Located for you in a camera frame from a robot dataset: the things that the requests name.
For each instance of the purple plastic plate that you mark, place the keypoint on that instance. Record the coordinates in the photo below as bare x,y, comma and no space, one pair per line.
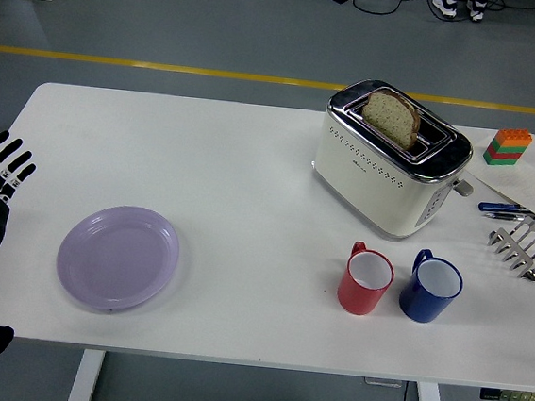
117,259

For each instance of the brown bread slice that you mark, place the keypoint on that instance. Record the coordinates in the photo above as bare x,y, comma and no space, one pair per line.
391,117

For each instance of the red enamel mug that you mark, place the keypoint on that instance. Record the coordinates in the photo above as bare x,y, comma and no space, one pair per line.
358,297

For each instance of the cream and chrome toaster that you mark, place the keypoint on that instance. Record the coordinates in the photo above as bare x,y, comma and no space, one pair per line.
369,182

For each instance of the blue enamel mug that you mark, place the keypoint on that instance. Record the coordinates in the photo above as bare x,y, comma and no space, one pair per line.
421,305

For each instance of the blue pen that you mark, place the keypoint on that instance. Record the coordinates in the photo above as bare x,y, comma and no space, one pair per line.
494,206

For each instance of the black pen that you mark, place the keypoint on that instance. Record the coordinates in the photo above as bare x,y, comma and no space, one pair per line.
507,217

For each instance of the orange green red block stack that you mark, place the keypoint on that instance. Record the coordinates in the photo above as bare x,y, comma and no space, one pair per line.
507,148

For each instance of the white paper sheet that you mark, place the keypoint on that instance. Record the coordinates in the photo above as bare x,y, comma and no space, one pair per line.
520,182

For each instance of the silver metal toast rack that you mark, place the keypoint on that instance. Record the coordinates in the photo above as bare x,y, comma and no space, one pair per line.
526,249

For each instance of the black table control panel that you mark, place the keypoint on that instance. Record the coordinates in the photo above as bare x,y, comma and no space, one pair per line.
514,397

